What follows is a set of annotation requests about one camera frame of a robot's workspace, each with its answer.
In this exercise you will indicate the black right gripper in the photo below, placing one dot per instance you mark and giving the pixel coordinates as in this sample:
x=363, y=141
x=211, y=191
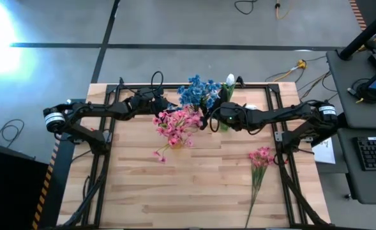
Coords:
x=235, y=115

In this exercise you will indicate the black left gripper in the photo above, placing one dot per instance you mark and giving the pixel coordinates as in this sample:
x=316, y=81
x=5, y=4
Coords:
x=147, y=102

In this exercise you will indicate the white artificial tulip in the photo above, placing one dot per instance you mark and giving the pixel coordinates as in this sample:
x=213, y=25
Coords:
x=230, y=79
x=251, y=107

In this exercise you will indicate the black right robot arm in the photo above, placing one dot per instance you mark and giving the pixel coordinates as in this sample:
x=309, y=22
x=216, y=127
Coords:
x=286, y=113

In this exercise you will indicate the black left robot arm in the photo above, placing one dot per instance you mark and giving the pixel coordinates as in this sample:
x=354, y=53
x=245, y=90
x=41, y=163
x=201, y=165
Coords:
x=104, y=110

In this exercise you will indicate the green glass vase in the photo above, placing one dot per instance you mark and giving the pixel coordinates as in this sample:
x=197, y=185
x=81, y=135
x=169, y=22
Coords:
x=224, y=127

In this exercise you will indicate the yellow glass vase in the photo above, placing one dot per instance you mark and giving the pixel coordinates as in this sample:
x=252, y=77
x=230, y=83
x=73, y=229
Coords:
x=178, y=146

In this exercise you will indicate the white paper sheet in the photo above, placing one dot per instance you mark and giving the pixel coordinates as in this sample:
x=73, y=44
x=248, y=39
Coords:
x=326, y=153

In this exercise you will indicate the grey desk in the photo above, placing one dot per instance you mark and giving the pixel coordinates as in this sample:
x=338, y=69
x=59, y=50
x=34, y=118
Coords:
x=366, y=185
x=344, y=96

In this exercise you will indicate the black hazard-striped floor mat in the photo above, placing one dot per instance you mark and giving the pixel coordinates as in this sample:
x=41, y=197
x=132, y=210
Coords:
x=55, y=191

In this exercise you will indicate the small black desk foot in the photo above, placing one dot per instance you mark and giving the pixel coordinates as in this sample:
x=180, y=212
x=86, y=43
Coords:
x=347, y=195

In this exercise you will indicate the black computer keyboard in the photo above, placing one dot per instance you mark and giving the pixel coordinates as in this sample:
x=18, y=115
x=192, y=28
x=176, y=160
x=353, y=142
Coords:
x=374, y=153

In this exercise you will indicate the black diagonal pole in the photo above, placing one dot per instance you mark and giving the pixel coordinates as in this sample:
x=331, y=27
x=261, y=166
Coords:
x=366, y=32

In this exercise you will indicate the orange black hazard tape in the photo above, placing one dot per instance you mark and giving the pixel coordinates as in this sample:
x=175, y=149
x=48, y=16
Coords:
x=357, y=12

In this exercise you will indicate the black cabinet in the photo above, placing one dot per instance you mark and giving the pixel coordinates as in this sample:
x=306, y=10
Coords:
x=9, y=198

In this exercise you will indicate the black metal table frame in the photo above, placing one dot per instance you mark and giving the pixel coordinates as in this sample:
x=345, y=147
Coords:
x=254, y=86

